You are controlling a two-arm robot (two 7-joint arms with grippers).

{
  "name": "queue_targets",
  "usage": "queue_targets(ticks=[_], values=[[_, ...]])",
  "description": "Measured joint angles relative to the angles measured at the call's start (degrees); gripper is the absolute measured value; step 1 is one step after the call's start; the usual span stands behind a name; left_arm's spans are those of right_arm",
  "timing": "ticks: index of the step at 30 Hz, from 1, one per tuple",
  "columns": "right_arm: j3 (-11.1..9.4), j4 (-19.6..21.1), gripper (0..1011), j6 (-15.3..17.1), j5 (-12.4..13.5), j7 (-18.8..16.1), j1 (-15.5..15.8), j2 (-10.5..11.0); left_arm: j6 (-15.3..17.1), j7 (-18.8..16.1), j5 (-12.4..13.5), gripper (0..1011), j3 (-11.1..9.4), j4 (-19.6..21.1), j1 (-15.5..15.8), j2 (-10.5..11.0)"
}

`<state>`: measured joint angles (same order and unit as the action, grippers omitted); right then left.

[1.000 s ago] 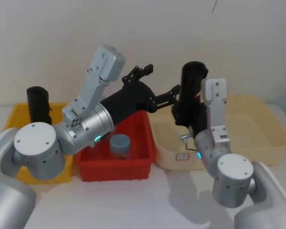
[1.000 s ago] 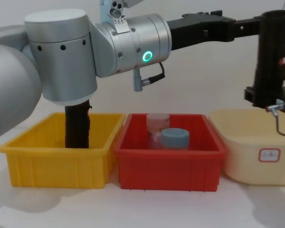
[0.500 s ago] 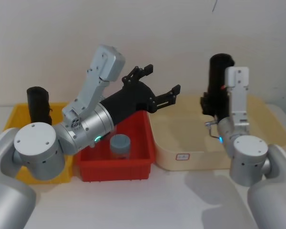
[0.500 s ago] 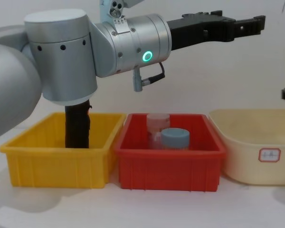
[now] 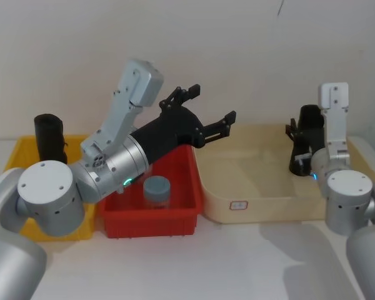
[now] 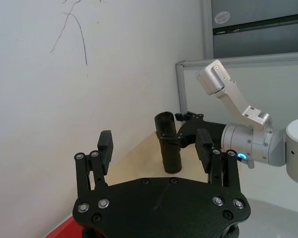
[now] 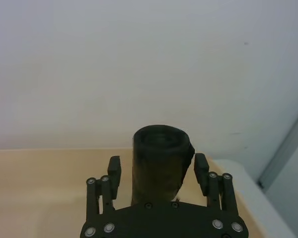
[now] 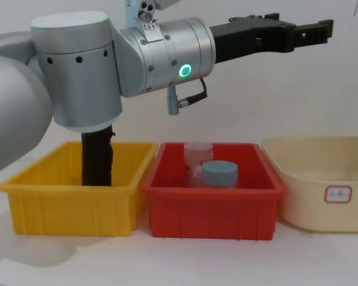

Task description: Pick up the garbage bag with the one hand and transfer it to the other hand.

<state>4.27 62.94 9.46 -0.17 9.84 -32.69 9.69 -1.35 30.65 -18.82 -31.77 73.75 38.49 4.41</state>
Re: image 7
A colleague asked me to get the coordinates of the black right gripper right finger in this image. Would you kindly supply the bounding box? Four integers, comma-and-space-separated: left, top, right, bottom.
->
194, 153, 238, 215

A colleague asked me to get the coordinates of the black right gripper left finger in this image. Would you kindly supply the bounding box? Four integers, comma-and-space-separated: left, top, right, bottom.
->
85, 155, 123, 219

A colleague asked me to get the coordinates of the black rolled-up bag roll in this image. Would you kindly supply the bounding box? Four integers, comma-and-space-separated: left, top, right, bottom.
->
131, 123, 196, 207

